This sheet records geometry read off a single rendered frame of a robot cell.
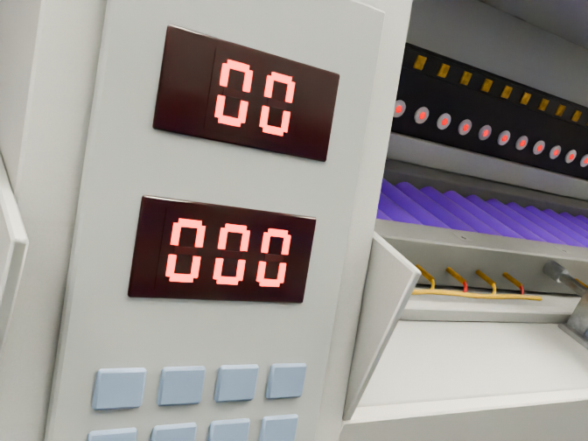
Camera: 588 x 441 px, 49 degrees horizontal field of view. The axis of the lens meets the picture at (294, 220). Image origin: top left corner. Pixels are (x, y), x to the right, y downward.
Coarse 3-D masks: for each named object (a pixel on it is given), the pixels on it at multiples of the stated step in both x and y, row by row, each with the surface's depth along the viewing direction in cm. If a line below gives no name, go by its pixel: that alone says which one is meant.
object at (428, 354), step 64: (448, 64) 40; (448, 128) 42; (512, 128) 45; (576, 128) 49; (384, 192) 36; (448, 192) 40; (512, 192) 45; (576, 192) 52; (384, 256) 18; (448, 256) 29; (512, 256) 32; (576, 256) 35; (384, 320) 17; (448, 320) 27; (512, 320) 29; (576, 320) 31; (384, 384) 21; (448, 384) 22; (512, 384) 24; (576, 384) 26
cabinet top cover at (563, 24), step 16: (480, 0) 47; (496, 0) 46; (512, 0) 46; (528, 0) 45; (544, 0) 45; (560, 0) 44; (576, 0) 44; (528, 16) 49; (544, 16) 48; (560, 16) 48; (576, 16) 47; (560, 32) 52; (576, 32) 51
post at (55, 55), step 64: (0, 0) 16; (64, 0) 13; (384, 0) 17; (0, 64) 15; (64, 64) 13; (384, 64) 17; (0, 128) 15; (64, 128) 13; (384, 128) 18; (64, 192) 13; (64, 256) 13; (0, 384) 13
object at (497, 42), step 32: (416, 0) 44; (448, 0) 46; (416, 32) 44; (448, 32) 46; (480, 32) 48; (512, 32) 50; (544, 32) 52; (480, 64) 48; (512, 64) 50; (544, 64) 52; (576, 64) 55; (576, 96) 55; (544, 192) 55
